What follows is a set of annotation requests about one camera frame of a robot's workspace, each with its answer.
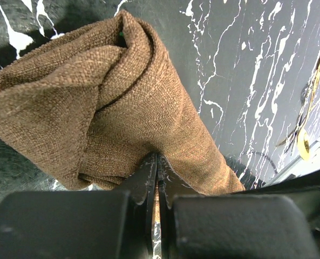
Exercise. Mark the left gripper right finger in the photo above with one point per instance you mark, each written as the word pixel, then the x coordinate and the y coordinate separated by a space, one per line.
pixel 229 226

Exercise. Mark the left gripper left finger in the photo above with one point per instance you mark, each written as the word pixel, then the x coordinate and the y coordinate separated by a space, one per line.
pixel 82 224

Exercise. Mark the brown cloth napkin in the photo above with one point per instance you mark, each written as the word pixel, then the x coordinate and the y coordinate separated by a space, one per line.
pixel 88 106

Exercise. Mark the gold spoon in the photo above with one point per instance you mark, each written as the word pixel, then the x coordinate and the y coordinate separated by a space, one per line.
pixel 303 138

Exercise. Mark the black marble pattern mat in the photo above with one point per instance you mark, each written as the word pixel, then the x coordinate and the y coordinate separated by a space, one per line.
pixel 243 63

